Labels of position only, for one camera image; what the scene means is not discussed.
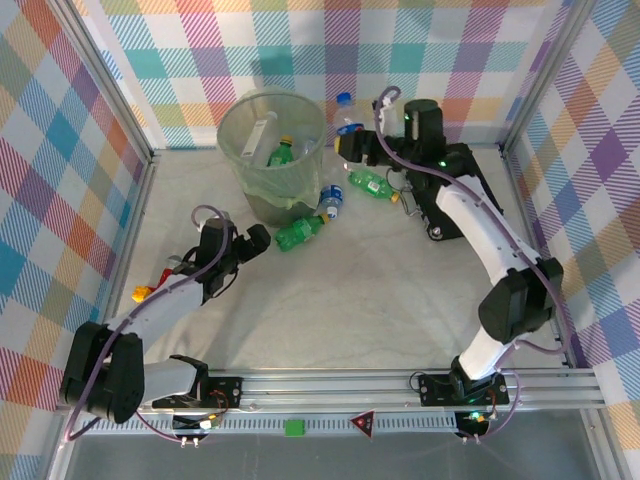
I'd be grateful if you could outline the grey mesh bin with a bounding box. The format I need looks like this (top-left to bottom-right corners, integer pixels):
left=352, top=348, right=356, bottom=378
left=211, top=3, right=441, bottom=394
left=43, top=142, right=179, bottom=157
left=216, top=89, right=327, bottom=226

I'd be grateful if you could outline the red triangle sign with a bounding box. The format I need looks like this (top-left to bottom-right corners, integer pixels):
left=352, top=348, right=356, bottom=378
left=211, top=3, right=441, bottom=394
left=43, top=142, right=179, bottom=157
left=349, top=409, right=377, bottom=441

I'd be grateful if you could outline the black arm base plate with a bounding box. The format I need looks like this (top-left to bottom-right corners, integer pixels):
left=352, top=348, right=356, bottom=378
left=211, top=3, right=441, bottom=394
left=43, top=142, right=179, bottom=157
left=417, top=372, right=511, bottom=406
left=169, top=374, right=246, bottom=406

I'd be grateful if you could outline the blue label bottle white cap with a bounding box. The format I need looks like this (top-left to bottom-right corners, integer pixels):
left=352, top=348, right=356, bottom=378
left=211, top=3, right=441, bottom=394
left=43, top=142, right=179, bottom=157
left=318, top=183, right=346, bottom=220

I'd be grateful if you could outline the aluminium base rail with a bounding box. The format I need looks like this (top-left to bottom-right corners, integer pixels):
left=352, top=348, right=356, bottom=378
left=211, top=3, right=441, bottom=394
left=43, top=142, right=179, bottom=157
left=54, top=368, right=601, bottom=414

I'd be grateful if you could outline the clear Pepsi bottle blue cap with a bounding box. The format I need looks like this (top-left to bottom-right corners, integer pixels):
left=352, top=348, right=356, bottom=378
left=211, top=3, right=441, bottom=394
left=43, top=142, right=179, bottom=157
left=333, top=92, right=367, bottom=139

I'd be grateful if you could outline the black controller board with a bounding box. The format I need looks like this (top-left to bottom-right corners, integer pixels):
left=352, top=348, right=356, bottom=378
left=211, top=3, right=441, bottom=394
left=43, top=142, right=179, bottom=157
left=454, top=407, right=494, bottom=444
left=172, top=412, right=224, bottom=446

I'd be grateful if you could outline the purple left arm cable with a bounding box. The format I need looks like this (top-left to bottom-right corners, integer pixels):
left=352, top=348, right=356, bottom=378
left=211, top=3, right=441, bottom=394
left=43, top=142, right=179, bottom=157
left=62, top=203, right=236, bottom=444

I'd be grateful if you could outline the slotted cable duct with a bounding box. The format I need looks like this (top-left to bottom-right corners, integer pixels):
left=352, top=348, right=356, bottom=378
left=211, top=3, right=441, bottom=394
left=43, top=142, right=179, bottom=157
left=94, top=414, right=494, bottom=436

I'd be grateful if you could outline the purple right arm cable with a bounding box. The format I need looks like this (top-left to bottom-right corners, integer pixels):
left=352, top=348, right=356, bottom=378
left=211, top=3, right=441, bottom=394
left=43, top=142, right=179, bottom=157
left=372, top=85, right=571, bottom=356

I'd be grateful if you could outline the aluminium frame post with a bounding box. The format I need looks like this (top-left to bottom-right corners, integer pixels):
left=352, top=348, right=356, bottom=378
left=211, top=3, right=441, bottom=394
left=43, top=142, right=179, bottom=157
left=499, top=0, right=589, bottom=154
left=47, top=0, right=161, bottom=166

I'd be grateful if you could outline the green Sprite bottle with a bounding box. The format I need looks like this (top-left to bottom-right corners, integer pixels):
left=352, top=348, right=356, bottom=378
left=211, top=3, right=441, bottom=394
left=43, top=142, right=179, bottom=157
left=347, top=168, right=401, bottom=204
left=273, top=212, right=331, bottom=253
left=266, top=135, right=297, bottom=169

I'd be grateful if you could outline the square clear bottle white label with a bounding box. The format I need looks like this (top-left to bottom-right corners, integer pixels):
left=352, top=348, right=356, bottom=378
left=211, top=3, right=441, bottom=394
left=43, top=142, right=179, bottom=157
left=241, top=111, right=279, bottom=161

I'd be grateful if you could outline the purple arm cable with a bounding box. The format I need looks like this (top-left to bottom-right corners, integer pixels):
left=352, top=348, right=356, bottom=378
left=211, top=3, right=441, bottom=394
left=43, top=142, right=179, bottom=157
left=372, top=85, right=571, bottom=356
left=62, top=203, right=236, bottom=444

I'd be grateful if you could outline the green bin liner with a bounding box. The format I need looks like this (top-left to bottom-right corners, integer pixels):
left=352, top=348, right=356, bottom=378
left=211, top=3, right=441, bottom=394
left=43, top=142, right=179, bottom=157
left=216, top=88, right=327, bottom=211

